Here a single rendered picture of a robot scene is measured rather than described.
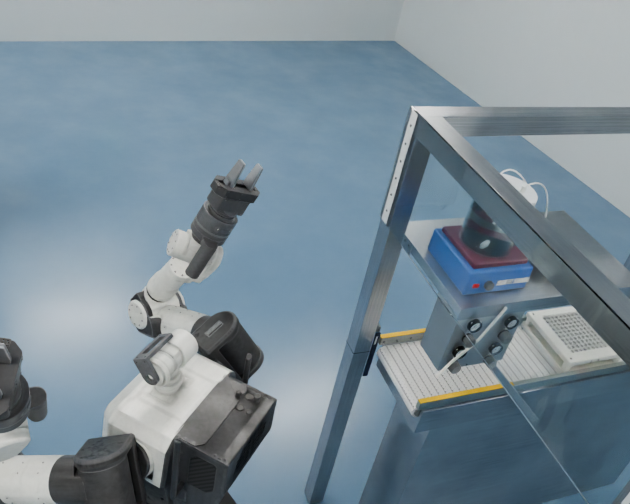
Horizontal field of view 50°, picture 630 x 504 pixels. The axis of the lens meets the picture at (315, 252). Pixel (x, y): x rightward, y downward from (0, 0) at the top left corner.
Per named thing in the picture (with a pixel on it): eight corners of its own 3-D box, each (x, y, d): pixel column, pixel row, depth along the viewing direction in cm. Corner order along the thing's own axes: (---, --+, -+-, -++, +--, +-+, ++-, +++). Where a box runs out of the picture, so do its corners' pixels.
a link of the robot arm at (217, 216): (267, 202, 153) (242, 241, 158) (248, 176, 158) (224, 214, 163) (225, 194, 144) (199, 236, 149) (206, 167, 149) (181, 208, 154)
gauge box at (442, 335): (437, 371, 183) (459, 318, 171) (419, 344, 191) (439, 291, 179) (503, 360, 191) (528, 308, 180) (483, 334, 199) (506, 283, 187)
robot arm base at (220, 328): (237, 344, 171) (271, 351, 164) (210, 386, 164) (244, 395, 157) (208, 306, 162) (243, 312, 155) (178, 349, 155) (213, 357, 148)
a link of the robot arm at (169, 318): (170, 324, 185) (225, 342, 170) (130, 340, 176) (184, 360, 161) (166, 284, 182) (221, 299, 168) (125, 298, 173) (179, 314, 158)
